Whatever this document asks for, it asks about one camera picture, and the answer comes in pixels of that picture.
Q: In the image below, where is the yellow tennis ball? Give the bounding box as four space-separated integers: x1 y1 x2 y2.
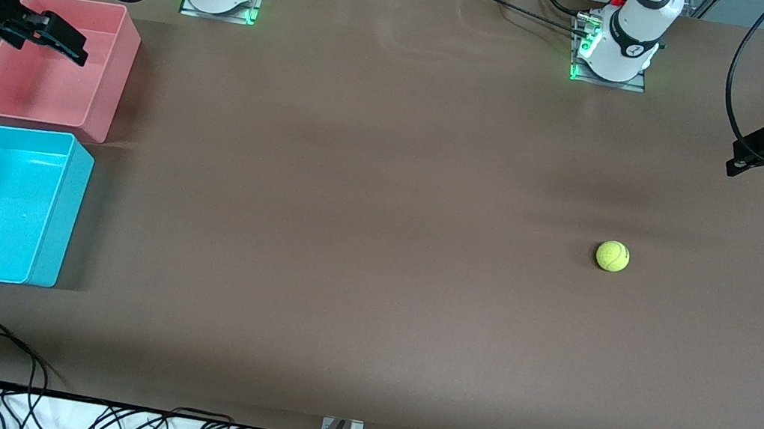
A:
593 238 633 276

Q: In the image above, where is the pink plastic bin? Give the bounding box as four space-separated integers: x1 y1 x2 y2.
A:
0 0 147 148

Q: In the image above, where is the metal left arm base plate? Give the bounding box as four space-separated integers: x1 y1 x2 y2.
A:
567 13 655 93

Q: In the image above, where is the short black table cable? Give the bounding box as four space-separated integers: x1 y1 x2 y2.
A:
530 0 596 21

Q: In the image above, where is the long black table cable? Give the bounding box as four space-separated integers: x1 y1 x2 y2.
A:
466 0 595 38

